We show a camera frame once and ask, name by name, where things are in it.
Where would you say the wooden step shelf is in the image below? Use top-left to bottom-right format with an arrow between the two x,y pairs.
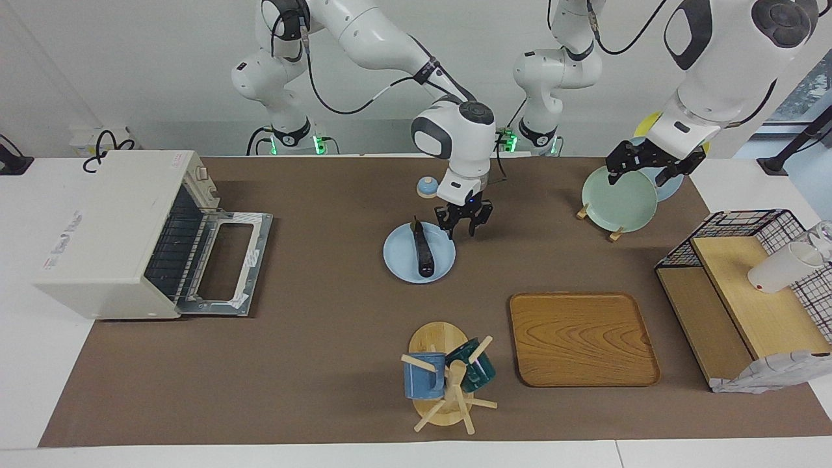
655,235 -> 832,391

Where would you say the white power strip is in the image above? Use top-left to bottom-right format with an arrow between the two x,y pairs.
70,127 -> 134,157

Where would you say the white checkered cloth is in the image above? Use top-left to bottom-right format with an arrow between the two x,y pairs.
710,349 -> 832,395

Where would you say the white cup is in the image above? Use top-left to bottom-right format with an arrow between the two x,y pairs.
747,242 -> 825,294

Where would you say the dark green mug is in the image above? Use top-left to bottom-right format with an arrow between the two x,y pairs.
445,338 -> 497,393

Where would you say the black right base cable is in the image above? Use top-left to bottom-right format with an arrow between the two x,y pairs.
246,125 -> 274,157

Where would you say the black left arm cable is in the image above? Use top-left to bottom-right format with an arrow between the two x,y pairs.
588,0 -> 781,127

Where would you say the black clamp stand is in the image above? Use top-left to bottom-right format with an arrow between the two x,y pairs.
757,104 -> 832,176

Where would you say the wooden mug tree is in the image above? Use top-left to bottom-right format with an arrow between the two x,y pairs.
400,321 -> 499,435

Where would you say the white toaster oven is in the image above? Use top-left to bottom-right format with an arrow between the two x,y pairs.
32,151 -> 218,320

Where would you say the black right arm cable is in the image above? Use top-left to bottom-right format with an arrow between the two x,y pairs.
270,10 -> 509,184

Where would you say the black base cable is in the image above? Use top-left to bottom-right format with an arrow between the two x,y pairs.
467,96 -> 528,154
246,125 -> 274,157

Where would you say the clear glass cup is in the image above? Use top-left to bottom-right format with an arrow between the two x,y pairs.
806,220 -> 832,264

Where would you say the wooden serving tray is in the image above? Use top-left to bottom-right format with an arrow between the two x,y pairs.
509,292 -> 661,388

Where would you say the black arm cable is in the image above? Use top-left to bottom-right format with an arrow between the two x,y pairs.
270,10 -> 509,184
588,0 -> 781,127

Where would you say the black oven power cable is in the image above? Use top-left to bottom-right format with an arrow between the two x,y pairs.
83,130 -> 137,173

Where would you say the yellow plate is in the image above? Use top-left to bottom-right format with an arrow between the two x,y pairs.
634,112 -> 711,157

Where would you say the black left base cable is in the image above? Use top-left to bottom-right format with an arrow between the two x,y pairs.
467,96 -> 528,154

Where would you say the pale green plate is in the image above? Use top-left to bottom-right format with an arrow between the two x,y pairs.
581,164 -> 658,233

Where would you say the light blue racked plate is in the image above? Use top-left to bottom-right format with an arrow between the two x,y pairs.
627,136 -> 685,203

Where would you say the black table mount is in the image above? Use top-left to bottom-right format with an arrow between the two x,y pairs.
0,133 -> 34,176

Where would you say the oven door with metal handle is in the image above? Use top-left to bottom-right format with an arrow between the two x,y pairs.
174,209 -> 274,318

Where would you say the wooden plate rack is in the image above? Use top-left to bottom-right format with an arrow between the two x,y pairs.
576,203 -> 625,242

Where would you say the dark purple eggplant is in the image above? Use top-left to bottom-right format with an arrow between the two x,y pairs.
413,216 -> 435,278

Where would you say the black wire basket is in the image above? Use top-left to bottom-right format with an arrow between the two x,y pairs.
655,209 -> 832,345

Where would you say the brown table mat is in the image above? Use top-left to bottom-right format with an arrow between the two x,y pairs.
38,156 -> 832,448

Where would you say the blue mug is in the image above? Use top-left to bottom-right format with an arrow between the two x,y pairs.
403,352 -> 447,400

